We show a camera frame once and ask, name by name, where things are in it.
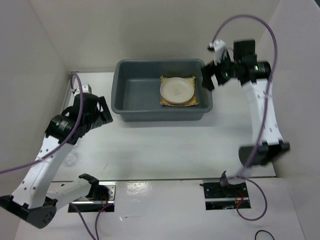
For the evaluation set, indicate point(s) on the grey plastic bin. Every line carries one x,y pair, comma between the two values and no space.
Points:
135,94

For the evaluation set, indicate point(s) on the clear plastic cup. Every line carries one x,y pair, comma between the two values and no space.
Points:
70,159

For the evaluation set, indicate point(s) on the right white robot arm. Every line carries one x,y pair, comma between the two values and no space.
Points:
254,77

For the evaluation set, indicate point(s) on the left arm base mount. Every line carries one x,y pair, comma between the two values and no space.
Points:
105,196

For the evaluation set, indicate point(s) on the pink plastic plate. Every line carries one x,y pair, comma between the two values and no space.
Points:
169,103

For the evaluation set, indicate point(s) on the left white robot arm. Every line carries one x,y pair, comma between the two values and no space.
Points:
32,201

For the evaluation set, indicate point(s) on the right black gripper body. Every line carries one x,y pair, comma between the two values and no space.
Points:
225,70

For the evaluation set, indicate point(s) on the yellow bamboo mat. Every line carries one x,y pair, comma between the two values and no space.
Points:
192,80

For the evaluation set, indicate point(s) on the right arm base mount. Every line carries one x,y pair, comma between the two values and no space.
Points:
217,197

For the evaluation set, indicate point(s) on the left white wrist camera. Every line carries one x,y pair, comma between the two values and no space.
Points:
86,89

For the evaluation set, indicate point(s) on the cream bear plate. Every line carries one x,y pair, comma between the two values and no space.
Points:
177,90

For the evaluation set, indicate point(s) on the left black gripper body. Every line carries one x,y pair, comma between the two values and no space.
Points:
100,117

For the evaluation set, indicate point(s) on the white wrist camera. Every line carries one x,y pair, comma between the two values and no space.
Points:
218,48
86,89

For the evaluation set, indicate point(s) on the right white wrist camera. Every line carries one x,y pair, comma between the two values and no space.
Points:
218,48

